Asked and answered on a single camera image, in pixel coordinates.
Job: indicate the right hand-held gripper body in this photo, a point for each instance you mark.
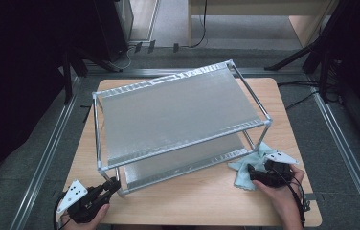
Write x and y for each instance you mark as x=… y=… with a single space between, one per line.
x=277 y=175

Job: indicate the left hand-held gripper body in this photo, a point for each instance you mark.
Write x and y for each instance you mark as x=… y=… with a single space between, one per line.
x=85 y=204

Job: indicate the light blue cleaning cloth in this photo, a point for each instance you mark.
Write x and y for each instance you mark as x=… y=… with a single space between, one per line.
x=242 y=175

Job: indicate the grey two-tier metal rack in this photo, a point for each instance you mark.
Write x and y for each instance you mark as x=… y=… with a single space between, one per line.
x=175 y=115

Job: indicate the person's left hand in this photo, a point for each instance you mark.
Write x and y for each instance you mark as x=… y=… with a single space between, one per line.
x=84 y=226

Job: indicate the person's right hand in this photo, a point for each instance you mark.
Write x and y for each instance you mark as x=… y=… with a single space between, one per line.
x=286 y=199

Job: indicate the black tripod stand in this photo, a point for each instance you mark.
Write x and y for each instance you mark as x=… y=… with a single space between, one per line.
x=68 y=83
x=291 y=57

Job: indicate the small dark floor block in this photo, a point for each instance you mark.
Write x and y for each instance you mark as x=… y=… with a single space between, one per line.
x=175 y=47
x=151 y=46
x=138 y=47

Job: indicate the black computer tower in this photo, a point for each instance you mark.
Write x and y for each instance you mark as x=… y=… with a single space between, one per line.
x=111 y=28

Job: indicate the light wooden desk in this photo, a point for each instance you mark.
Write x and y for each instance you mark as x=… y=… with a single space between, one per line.
x=248 y=8

